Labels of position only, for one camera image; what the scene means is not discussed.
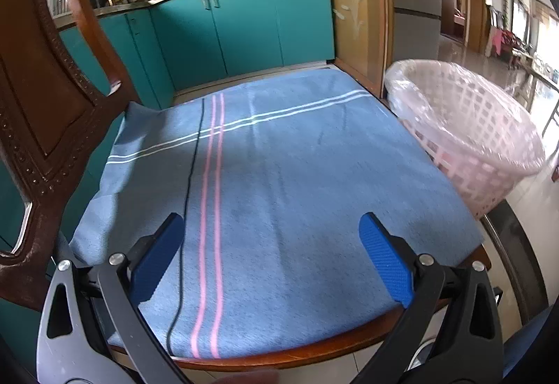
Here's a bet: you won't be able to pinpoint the dark round table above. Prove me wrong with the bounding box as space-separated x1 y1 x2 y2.
480 198 551 324

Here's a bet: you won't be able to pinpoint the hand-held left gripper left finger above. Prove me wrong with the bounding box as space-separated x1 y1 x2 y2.
37 213 193 384

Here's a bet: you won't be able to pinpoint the thin black cable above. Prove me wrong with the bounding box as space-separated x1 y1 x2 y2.
165 97 207 358

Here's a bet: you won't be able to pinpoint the carved wooden chair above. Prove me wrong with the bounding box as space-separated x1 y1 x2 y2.
0 0 492 371

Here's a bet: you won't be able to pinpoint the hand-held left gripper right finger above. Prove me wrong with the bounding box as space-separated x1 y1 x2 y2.
358 212 505 384

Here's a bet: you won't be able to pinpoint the grey refrigerator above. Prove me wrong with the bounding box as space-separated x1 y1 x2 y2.
386 0 442 61

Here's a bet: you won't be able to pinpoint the pink cloth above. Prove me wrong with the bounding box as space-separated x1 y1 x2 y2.
491 28 507 57

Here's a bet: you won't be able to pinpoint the person's blue clothing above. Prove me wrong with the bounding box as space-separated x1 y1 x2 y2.
502 307 557 380

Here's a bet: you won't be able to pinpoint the blue striped towel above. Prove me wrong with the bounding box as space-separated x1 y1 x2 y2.
70 68 485 361

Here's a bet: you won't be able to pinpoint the teal kitchen base cabinets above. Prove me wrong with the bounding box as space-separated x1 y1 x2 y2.
0 0 337 245

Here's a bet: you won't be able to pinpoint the clear plastic bin liner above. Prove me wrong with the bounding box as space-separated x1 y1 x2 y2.
383 58 547 177

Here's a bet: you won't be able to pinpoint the white plastic basket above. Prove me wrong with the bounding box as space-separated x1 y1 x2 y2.
383 58 547 221

